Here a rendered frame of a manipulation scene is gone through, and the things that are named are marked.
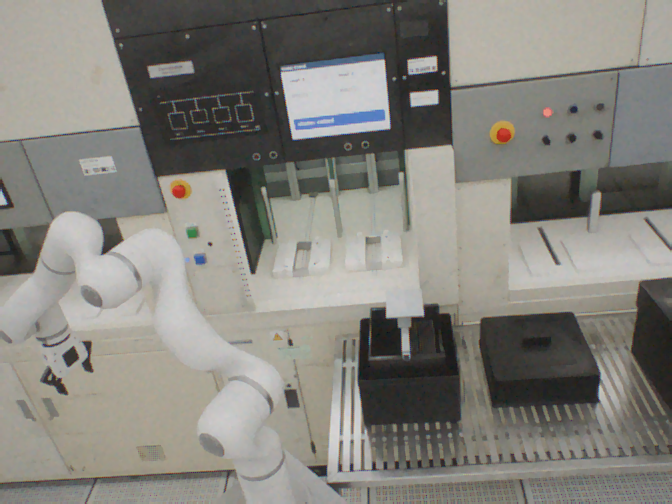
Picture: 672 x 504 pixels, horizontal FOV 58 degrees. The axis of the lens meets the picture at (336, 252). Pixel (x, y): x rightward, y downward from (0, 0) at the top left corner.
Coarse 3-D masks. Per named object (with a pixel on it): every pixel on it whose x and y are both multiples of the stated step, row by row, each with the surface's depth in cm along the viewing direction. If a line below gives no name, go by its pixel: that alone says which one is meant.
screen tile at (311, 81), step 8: (320, 72) 163; (328, 72) 162; (288, 80) 164; (296, 80) 164; (304, 80) 164; (312, 80) 164; (320, 80) 164; (288, 88) 165; (296, 88) 165; (304, 88) 165; (312, 88) 165; (320, 88) 165; (328, 88) 165; (328, 96) 166; (296, 104) 167; (304, 104) 167; (312, 104) 167; (320, 104) 167; (328, 104) 167; (296, 112) 169; (304, 112) 168; (312, 112) 168
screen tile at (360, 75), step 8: (336, 72) 162; (344, 72) 162; (352, 72) 162; (360, 72) 162; (368, 72) 162; (336, 80) 163; (344, 80) 163; (352, 80) 163; (360, 80) 163; (368, 80) 163; (376, 80) 163; (376, 88) 164; (344, 96) 166; (352, 96) 166; (360, 96) 165; (368, 96) 165; (376, 96) 165; (344, 104) 167; (352, 104) 167; (360, 104) 167; (368, 104) 167; (376, 104) 167
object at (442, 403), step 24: (360, 336) 178; (360, 360) 172; (456, 360) 164; (360, 384) 163; (384, 384) 162; (408, 384) 161; (432, 384) 161; (456, 384) 160; (384, 408) 167; (408, 408) 166; (432, 408) 166; (456, 408) 165
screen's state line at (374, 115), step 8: (360, 112) 168; (368, 112) 168; (376, 112) 168; (384, 112) 168; (296, 120) 170; (304, 120) 170; (312, 120) 170; (320, 120) 170; (328, 120) 169; (336, 120) 169; (344, 120) 169; (352, 120) 169; (360, 120) 169; (368, 120) 169; (376, 120) 169; (384, 120) 169; (296, 128) 171; (304, 128) 171; (312, 128) 171
